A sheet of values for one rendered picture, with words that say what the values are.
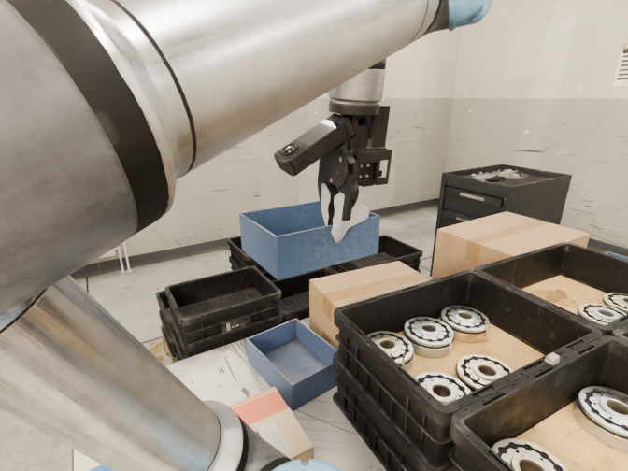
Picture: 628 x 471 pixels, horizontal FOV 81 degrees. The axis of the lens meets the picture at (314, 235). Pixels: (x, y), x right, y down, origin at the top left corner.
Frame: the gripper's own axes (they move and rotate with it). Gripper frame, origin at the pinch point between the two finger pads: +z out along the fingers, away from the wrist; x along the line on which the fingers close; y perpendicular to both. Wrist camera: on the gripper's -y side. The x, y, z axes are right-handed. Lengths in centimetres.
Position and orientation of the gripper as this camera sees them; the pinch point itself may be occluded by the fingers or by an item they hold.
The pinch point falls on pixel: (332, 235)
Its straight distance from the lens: 59.2
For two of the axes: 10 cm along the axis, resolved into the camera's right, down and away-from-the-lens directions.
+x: -4.9, -3.9, 7.8
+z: -0.5, 9.1, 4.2
